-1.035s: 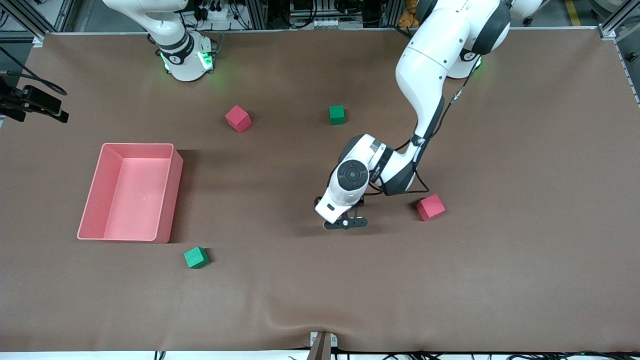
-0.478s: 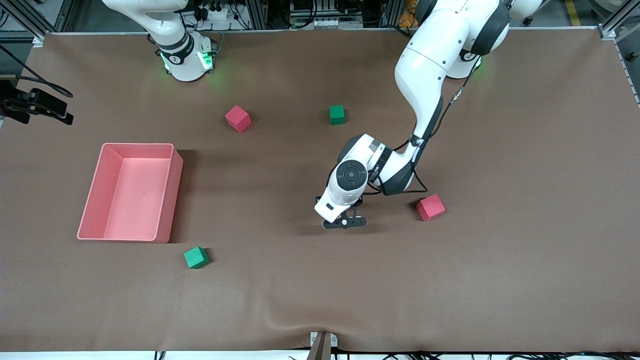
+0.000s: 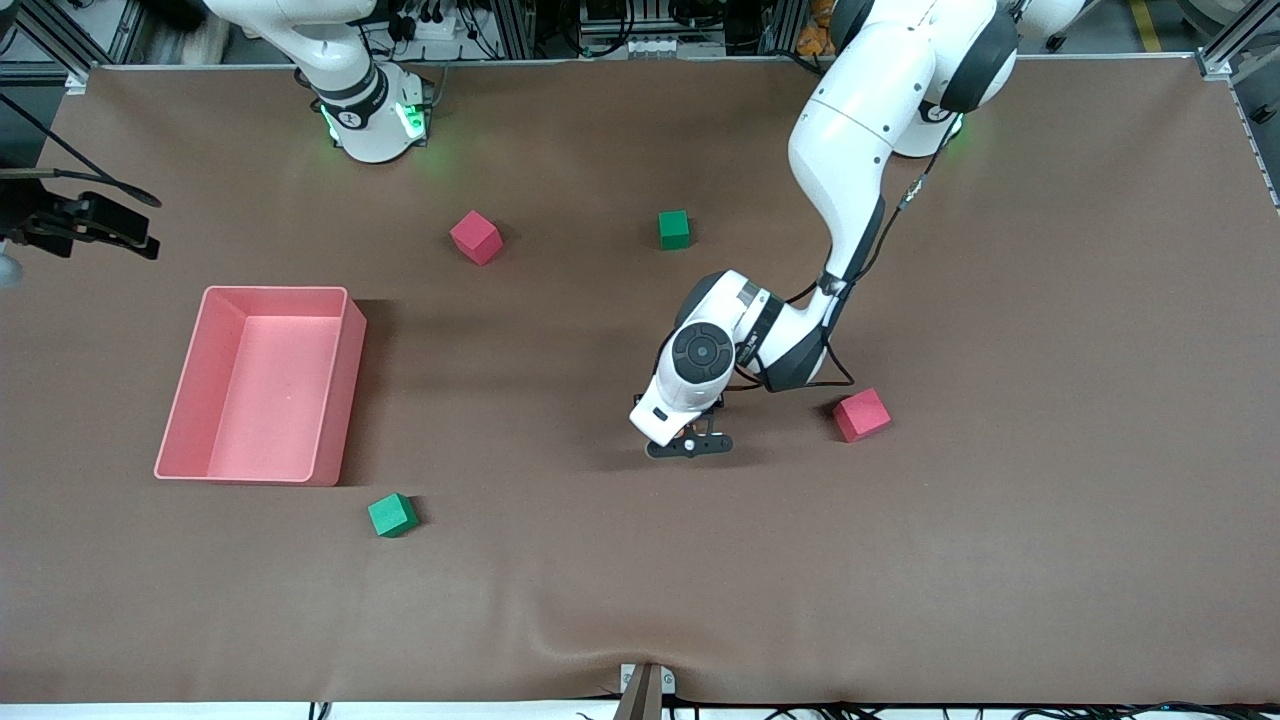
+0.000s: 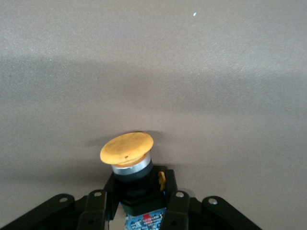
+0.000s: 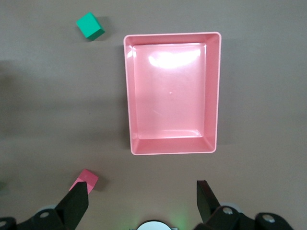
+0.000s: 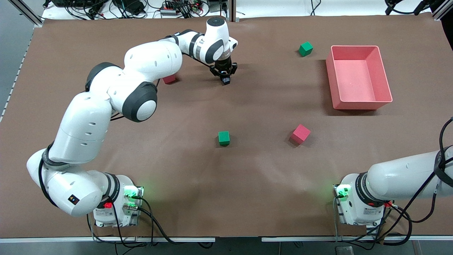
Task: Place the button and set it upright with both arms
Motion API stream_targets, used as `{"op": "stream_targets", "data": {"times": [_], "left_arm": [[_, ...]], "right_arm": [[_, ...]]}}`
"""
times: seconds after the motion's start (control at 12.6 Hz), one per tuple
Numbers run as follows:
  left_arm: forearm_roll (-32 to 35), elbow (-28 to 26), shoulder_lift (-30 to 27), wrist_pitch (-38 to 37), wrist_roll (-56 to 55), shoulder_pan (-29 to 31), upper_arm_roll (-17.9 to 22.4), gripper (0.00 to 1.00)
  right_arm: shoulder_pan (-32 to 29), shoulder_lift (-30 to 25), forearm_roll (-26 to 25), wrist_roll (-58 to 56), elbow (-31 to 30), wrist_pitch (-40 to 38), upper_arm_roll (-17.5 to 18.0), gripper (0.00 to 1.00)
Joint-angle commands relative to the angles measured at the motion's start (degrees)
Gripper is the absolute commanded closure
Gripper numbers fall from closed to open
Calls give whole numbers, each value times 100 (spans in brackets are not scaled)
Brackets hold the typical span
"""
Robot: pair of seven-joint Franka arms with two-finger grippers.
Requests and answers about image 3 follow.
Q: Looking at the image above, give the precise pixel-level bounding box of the aluminium frame strut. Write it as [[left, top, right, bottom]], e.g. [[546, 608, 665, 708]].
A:
[[1194, 0, 1280, 83], [0, 0, 151, 89]]

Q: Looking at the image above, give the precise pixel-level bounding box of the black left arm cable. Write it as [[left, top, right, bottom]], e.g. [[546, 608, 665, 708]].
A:
[[735, 110, 963, 394]]

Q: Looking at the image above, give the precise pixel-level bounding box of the brown table cover mat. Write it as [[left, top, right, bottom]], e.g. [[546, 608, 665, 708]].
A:
[[0, 55, 1280, 707]]

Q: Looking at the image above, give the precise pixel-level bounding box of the brown post with metal bracket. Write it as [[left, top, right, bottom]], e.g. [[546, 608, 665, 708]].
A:
[[613, 662, 678, 720]]

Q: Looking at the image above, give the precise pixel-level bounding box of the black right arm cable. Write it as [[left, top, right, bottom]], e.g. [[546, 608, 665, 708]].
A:
[[0, 90, 163, 209]]

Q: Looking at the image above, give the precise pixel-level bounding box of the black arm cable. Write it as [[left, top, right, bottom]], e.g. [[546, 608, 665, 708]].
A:
[[735, 110, 963, 394], [0, 90, 163, 209]]

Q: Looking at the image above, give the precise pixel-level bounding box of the pink foam cube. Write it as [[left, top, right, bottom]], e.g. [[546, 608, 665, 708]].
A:
[[831, 387, 893, 444], [449, 209, 505, 268]]

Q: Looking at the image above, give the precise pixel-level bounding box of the pink plastic tray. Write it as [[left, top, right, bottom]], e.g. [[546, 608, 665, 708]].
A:
[[153, 285, 368, 488]]

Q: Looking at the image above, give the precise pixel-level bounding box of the orange objects pile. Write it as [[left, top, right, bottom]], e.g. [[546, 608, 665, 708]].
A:
[[796, 0, 838, 58]]

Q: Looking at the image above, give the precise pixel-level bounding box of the white power strip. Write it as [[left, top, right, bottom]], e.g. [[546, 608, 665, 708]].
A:
[[578, 35, 728, 61]]

